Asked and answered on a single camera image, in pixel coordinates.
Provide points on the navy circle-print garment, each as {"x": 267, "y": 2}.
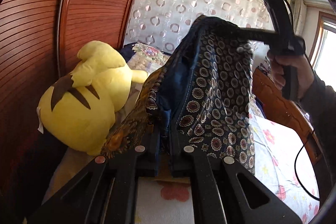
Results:
{"x": 215, "y": 98}

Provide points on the wooden sideboard cabinet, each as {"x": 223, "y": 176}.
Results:
{"x": 278, "y": 108}

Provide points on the floral quilt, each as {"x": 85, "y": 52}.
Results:
{"x": 147, "y": 56}

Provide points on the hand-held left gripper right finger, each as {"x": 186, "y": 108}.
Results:
{"x": 177, "y": 161}

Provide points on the golden brown patterned cloth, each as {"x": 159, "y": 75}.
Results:
{"x": 126, "y": 132}

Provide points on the person's right forearm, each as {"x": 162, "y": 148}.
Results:
{"x": 323, "y": 108}

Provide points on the wooden louvered wardrobe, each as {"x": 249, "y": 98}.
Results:
{"x": 92, "y": 3}

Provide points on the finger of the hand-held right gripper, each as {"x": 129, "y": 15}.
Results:
{"x": 249, "y": 32}

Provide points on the yellow plush toy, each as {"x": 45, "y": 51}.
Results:
{"x": 84, "y": 98}

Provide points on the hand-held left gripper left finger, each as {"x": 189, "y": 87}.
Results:
{"x": 153, "y": 161}

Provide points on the white flower-print bedsheet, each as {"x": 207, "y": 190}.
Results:
{"x": 273, "y": 155}

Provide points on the person's right hand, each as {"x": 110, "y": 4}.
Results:
{"x": 304, "y": 74}

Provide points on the bundled window curtain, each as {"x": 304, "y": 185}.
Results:
{"x": 298, "y": 16}

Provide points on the sheer circle-pattern curtain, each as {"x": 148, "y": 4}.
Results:
{"x": 168, "y": 3}

